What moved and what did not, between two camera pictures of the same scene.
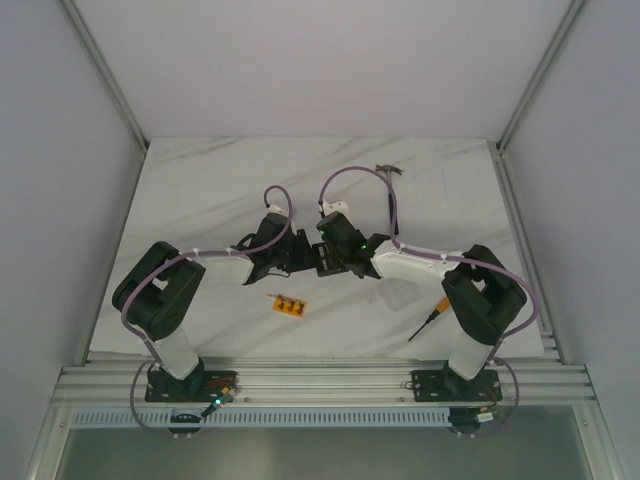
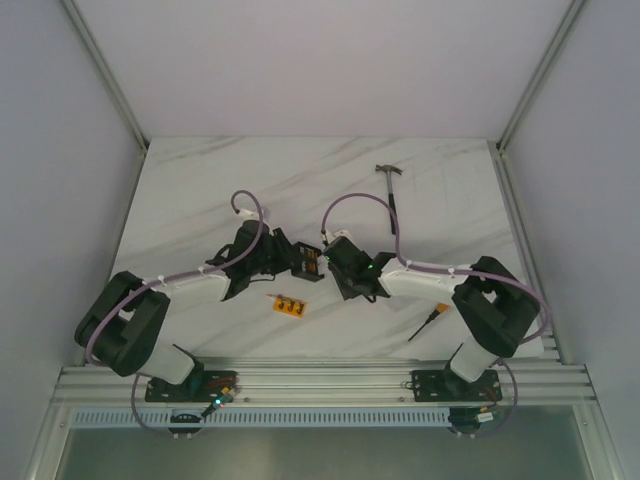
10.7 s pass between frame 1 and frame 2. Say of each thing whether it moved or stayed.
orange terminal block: stayed
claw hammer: stayed
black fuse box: moved
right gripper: moved
